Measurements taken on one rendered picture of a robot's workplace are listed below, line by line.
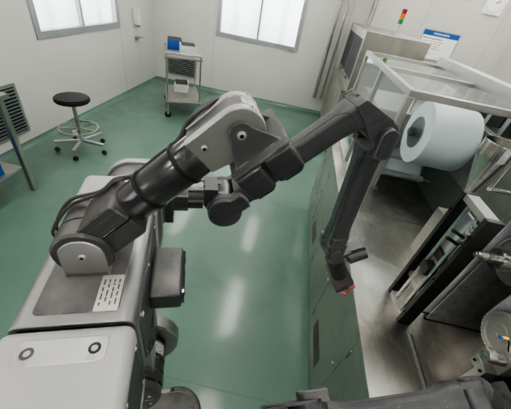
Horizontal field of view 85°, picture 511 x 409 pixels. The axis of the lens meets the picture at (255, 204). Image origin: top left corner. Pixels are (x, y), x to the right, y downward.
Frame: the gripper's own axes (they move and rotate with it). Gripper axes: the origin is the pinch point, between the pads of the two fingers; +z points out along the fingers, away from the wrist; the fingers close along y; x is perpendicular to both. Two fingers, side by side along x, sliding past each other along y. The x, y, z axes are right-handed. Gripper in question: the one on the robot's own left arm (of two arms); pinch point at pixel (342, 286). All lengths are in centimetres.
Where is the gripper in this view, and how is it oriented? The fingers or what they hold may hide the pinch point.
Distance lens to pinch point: 109.8
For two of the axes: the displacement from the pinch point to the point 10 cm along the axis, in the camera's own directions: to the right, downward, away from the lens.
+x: -9.3, 3.7, 1.0
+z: 3.4, 6.9, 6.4
